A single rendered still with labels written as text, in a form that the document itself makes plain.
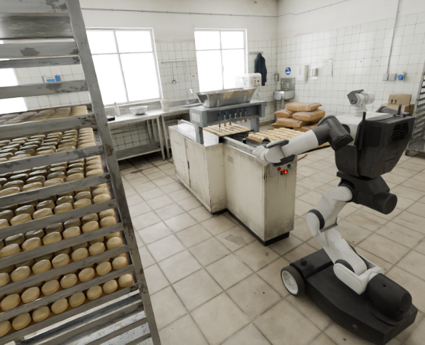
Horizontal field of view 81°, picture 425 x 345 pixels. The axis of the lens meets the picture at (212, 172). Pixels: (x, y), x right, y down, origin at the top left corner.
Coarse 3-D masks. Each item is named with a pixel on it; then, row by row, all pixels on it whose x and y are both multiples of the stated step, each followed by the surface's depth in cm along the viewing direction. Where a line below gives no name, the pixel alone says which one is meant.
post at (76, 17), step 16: (80, 16) 59; (80, 32) 60; (80, 48) 61; (96, 80) 65; (96, 96) 66; (96, 112) 67; (112, 144) 71; (112, 160) 72; (112, 176) 74; (128, 208) 79; (128, 224) 81; (128, 240) 83; (144, 288) 92; (144, 304) 94
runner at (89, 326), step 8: (136, 304) 96; (120, 312) 94; (128, 312) 95; (96, 320) 90; (104, 320) 92; (80, 328) 88; (88, 328) 90; (64, 336) 86; (72, 336) 88; (40, 344) 84; (48, 344) 85
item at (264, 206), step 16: (224, 144) 244; (256, 144) 232; (224, 160) 252; (240, 160) 222; (256, 160) 199; (224, 176) 261; (240, 176) 229; (256, 176) 204; (288, 176) 206; (240, 192) 237; (256, 192) 211; (272, 192) 204; (288, 192) 212; (240, 208) 245; (256, 208) 217; (272, 208) 209; (288, 208) 218; (240, 224) 260; (256, 224) 223; (272, 224) 216; (288, 224) 225; (272, 240) 227
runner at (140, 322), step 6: (144, 318) 100; (132, 324) 98; (138, 324) 99; (120, 330) 96; (126, 330) 97; (102, 336) 94; (108, 336) 95; (114, 336) 96; (90, 342) 92; (96, 342) 93; (102, 342) 94
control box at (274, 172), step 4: (288, 164) 197; (292, 164) 199; (272, 168) 192; (276, 168) 193; (284, 168) 197; (288, 168) 199; (292, 168) 201; (272, 172) 193; (276, 172) 195; (280, 172) 196; (284, 172) 198; (272, 176) 194
